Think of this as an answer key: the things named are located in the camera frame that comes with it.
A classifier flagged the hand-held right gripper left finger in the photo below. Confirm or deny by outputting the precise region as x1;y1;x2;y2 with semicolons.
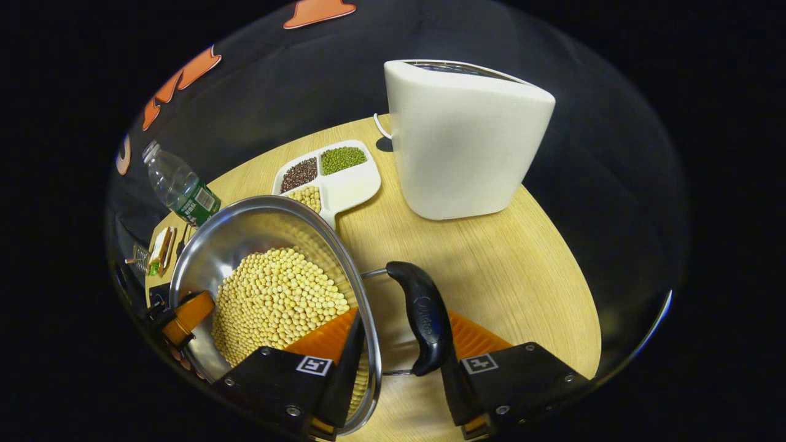
212;307;369;441

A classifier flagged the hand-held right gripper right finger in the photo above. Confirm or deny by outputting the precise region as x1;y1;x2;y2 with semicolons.
439;310;595;441

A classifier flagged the stainless steel pot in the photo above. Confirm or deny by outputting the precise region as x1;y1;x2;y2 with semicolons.
169;195;455;436

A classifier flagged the sandwich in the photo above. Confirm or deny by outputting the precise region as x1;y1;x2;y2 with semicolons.
147;226;177;277

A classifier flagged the large pile of soybeans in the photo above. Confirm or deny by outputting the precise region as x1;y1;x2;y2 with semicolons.
211;247;371;413

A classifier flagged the clear plastic water bottle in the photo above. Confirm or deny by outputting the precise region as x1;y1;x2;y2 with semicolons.
142;140;222;228

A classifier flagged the small soybean portion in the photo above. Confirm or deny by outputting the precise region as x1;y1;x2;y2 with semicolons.
287;185;322;214

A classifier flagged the red bean portion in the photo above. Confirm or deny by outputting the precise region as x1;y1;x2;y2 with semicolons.
280;157;319;194

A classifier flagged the white divided plate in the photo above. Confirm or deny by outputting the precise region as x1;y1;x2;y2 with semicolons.
272;139;382;231

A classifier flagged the green mung bean portion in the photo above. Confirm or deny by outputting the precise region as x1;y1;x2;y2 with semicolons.
320;146;368;176

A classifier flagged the white toaster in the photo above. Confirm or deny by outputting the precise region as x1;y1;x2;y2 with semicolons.
384;59;556;221

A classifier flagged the black backdrop cloth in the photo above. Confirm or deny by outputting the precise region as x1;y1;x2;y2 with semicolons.
104;0;691;381

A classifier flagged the small metal wire rack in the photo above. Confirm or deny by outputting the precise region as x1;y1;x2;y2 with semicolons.
125;242;151;274

